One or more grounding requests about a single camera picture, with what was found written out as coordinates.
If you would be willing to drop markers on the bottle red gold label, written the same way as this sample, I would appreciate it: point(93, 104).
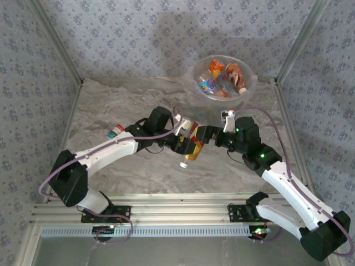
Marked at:
point(191, 159)

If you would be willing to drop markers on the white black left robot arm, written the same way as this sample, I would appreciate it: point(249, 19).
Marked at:
point(111, 149)

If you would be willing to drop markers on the clear plastic bin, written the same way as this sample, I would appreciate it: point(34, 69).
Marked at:
point(205, 106)

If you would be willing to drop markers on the teal label bottle red cap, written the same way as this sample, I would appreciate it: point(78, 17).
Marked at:
point(113, 134)

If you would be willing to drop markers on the brown striped label bottle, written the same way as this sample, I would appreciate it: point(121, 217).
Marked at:
point(234, 76)

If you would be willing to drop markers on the right controller board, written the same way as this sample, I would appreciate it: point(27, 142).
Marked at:
point(259, 231)

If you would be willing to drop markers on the controller board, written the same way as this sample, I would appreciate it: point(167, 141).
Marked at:
point(259, 231)
point(104, 230)

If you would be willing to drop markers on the left controller board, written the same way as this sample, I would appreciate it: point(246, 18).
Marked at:
point(104, 230)

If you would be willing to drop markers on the aluminium right table rail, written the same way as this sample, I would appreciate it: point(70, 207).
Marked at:
point(288, 116)

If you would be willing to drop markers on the aluminium table rail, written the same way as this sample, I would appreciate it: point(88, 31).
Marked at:
point(72, 110)
point(288, 116)

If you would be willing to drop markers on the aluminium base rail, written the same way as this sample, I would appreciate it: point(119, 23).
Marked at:
point(180, 210)

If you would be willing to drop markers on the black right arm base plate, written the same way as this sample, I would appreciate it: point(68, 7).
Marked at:
point(235, 214)

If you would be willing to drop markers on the aluminium left table rail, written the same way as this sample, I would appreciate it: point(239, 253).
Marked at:
point(72, 110)

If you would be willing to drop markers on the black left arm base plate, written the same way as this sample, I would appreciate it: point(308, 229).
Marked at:
point(123, 212)

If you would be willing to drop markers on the aluminium right frame post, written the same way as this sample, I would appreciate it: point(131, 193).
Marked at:
point(302, 38)

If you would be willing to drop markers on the aluminium frame post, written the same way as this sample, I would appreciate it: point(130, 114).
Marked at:
point(55, 41)
point(302, 38)

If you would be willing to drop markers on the aluminium left frame post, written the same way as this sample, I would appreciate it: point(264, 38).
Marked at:
point(55, 41)

